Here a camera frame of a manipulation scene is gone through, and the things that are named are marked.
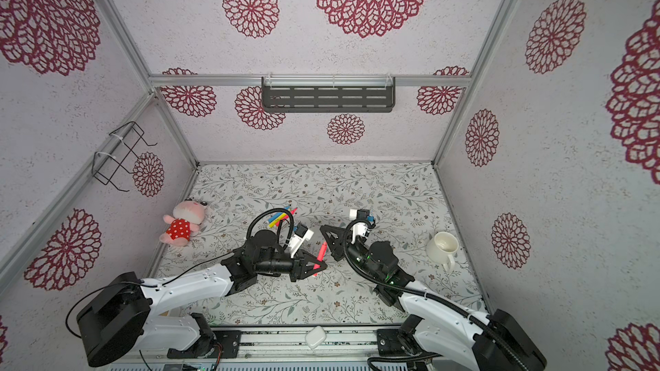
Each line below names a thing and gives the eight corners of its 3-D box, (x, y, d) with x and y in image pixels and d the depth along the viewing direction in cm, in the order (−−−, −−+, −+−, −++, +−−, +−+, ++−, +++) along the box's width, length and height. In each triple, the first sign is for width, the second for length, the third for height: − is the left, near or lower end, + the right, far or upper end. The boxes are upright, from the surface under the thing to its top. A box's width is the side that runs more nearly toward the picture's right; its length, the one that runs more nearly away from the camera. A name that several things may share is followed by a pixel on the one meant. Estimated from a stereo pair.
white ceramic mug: (424, 266, 91) (432, 256, 84) (427, 240, 98) (434, 228, 91) (448, 274, 89) (458, 263, 83) (449, 246, 96) (459, 235, 89)
